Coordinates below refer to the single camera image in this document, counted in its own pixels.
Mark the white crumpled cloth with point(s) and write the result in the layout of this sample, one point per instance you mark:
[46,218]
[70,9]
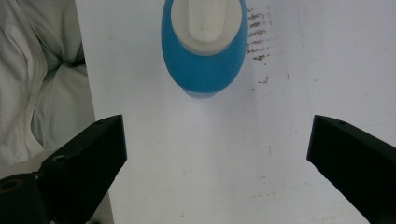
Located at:
[37,77]

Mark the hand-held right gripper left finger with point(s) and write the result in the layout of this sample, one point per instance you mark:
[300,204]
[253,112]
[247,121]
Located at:
[84,165]

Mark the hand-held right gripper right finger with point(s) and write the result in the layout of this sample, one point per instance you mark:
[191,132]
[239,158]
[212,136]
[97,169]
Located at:
[358,161]

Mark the blue and white ball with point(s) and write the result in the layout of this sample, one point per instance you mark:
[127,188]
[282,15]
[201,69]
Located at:
[202,71]

